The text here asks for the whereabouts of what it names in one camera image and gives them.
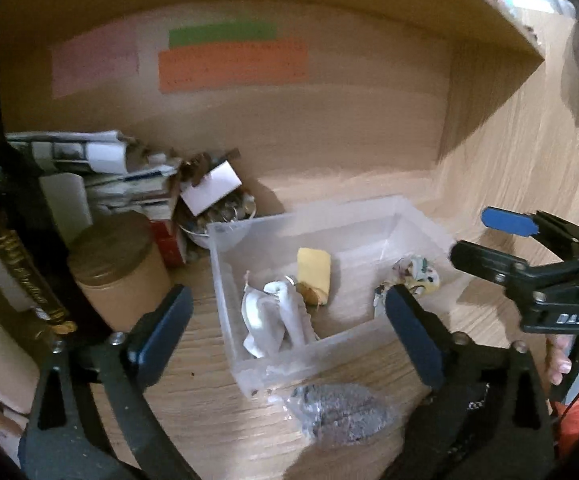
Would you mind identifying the floral fabric scrunchie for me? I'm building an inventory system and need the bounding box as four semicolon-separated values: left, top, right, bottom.
373;255;440;318

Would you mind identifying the black white patterned cloth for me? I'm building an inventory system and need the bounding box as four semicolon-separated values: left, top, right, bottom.
403;378;511;480

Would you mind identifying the white drawstring pouch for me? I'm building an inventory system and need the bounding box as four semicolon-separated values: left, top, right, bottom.
241;272;319;359

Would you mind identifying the yellow green sponge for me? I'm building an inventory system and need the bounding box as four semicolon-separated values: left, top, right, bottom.
297;247;332;307

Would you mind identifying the person's right hand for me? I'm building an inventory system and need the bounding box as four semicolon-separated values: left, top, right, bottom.
545;335;574;386

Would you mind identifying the brown cardboard canister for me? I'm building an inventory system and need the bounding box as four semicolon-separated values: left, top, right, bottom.
69;211;172;332

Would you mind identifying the red small box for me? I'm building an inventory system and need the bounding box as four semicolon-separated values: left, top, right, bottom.
151;220;186;269

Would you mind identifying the clear plastic bin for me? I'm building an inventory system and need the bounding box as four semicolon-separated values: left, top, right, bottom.
208;196;466;398

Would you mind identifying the stack of papers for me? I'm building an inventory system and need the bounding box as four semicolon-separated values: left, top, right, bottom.
84;157;182;221

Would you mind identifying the white bowl of coins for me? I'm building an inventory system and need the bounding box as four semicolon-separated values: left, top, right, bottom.
176;192;257;249

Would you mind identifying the white card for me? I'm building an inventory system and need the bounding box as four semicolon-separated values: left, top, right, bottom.
180;162;242;217

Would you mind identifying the dark wine bottle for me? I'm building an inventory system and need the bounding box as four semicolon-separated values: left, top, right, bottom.
0;58;101;346

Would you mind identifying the orange sticky note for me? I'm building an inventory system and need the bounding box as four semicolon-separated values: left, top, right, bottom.
158;39;309;93

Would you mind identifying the pink sticky note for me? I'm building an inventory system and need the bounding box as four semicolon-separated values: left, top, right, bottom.
51;21;139;99

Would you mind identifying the green sticky note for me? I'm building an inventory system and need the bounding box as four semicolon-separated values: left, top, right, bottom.
168;21;278;49

